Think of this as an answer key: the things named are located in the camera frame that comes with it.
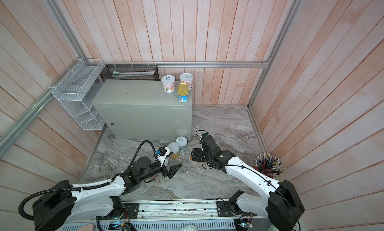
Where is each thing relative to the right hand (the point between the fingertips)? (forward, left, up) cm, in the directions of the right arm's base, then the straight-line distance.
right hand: (196, 153), depth 83 cm
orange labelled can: (-3, +3, -3) cm, 5 cm away
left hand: (-7, +10, +3) cm, 13 cm away
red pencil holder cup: (-7, -38, +1) cm, 39 cm away
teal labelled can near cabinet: (+10, +8, -4) cm, 14 cm away
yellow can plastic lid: (+5, +13, -4) cm, 14 cm away
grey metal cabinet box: (+18, +31, +17) cm, 39 cm away
